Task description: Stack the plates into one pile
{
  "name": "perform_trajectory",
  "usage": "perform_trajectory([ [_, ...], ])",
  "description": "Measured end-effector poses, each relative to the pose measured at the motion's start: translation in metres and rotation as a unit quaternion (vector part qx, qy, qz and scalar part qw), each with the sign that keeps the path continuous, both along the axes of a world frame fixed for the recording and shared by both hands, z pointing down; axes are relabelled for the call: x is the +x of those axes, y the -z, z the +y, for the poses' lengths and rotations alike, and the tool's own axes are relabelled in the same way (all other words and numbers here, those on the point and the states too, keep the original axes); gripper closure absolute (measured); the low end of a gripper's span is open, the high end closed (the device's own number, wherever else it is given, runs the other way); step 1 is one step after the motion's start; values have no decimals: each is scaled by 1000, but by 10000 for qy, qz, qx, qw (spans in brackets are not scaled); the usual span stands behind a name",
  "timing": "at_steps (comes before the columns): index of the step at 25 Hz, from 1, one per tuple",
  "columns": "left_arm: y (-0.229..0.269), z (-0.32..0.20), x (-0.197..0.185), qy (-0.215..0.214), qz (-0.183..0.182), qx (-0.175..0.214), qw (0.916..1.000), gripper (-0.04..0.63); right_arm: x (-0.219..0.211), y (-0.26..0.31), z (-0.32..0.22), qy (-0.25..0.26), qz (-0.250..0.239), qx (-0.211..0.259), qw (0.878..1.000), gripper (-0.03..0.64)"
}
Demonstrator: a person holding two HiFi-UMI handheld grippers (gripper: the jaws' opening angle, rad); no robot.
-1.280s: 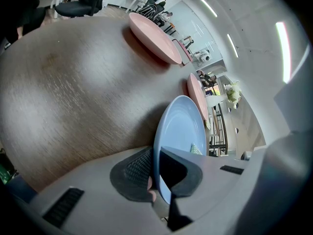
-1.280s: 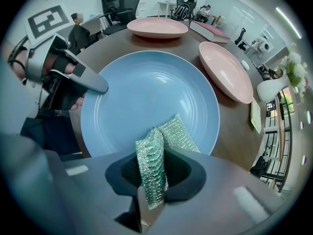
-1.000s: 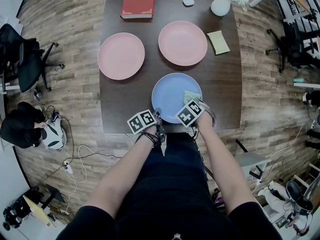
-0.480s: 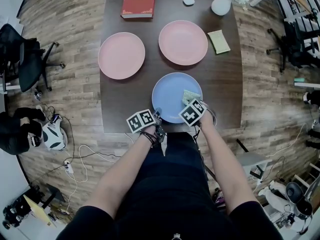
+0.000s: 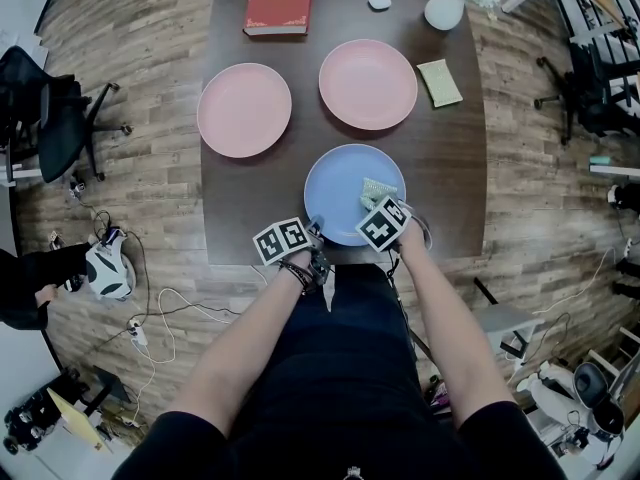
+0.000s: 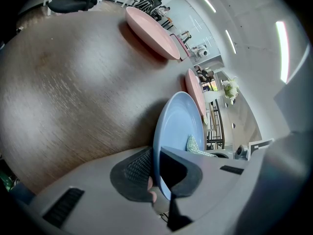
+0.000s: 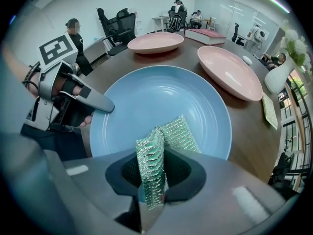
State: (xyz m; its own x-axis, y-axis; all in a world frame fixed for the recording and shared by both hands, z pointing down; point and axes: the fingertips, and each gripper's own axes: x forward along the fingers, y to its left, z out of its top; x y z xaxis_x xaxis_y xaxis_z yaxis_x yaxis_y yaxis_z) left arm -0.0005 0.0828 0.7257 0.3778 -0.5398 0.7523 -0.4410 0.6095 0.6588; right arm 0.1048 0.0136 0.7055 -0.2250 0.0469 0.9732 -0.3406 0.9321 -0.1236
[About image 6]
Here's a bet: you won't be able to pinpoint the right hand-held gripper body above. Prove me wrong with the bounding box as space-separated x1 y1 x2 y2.
210 138 274 161

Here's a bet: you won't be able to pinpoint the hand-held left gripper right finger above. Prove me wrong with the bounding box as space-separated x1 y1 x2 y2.
160 145 249 226

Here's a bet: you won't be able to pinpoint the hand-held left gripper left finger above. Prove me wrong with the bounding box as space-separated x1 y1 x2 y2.
29 147 172 235

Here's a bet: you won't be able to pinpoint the green patterned sponge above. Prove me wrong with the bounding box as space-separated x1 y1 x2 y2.
187 135 218 158

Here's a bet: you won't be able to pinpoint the blue plate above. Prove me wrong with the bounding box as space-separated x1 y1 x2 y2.
153 91 205 202

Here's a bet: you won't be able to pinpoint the pink plate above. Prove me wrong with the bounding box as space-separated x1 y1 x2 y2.
185 68 207 118
125 6 181 60

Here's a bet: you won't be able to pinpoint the person's left hand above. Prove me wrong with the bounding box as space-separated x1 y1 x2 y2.
147 176 158 204

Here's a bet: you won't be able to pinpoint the black metal railing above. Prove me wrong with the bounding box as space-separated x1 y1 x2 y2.
206 104 225 149

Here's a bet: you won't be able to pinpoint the white ceramic vase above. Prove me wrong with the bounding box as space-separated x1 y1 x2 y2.
203 90 225 103

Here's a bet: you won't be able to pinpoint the white vase with flowers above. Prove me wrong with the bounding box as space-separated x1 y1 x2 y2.
222 76 240 105

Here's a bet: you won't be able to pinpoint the red hardcover book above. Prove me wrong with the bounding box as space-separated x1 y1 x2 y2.
170 33 191 61

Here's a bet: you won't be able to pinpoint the round wooden table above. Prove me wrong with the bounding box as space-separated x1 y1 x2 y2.
161 18 177 31

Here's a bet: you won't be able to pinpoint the black backpack white stripes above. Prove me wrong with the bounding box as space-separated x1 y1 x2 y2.
136 0 156 12

